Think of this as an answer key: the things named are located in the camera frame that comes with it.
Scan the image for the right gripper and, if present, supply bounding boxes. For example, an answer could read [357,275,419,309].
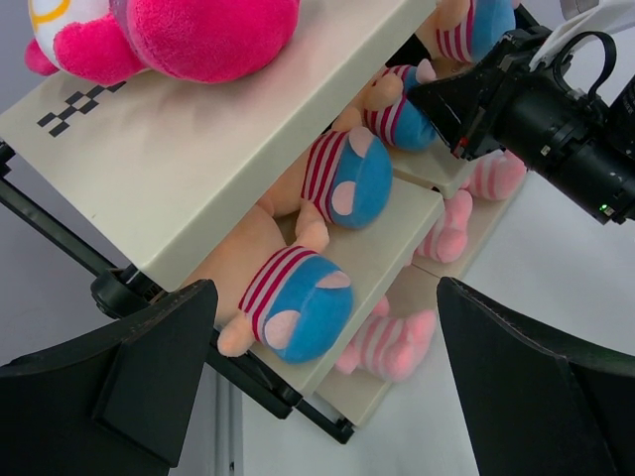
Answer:
[407,27,551,161]

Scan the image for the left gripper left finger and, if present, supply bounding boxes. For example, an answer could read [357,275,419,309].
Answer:
[1,281,217,475]

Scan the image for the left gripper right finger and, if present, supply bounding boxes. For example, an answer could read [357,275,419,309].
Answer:
[437,277,634,475]

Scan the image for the pink striped plush bottom shelf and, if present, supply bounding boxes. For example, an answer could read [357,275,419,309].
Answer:
[334,296,437,383]

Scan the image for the orange doll black hair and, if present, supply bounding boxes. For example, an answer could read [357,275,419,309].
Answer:
[416,0,520,63]

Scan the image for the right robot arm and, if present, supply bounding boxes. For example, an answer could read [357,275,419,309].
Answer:
[408,26,634,224]

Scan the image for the beige three-tier shelf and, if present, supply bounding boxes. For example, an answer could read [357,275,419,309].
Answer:
[0,0,552,445]

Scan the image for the orange doll blue pants rear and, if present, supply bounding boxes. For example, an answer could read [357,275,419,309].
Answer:
[258,126,393,253]

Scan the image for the orange doll blue pants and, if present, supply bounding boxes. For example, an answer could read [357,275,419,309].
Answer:
[185,204,353,364]
[258,126,393,253]

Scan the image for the orange doll blue pants front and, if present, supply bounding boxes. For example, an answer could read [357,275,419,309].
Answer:
[185,204,353,364]

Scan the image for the large pink panda plush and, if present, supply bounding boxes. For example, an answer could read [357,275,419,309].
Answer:
[24,0,301,85]

